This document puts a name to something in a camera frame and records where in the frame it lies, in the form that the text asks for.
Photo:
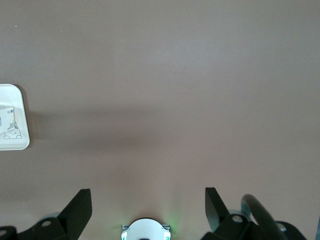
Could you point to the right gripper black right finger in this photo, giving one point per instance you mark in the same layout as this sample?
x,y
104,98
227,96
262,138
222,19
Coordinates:
x,y
220,225

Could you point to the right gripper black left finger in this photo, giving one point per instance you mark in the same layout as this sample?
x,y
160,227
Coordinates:
x,y
70,220

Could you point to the blue white milk carton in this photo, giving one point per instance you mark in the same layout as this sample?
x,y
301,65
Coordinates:
x,y
6,120

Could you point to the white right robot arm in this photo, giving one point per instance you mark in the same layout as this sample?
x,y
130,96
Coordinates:
x,y
146,230

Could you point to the cream tray with bear print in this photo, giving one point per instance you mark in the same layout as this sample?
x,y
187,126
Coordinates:
x,y
21,112

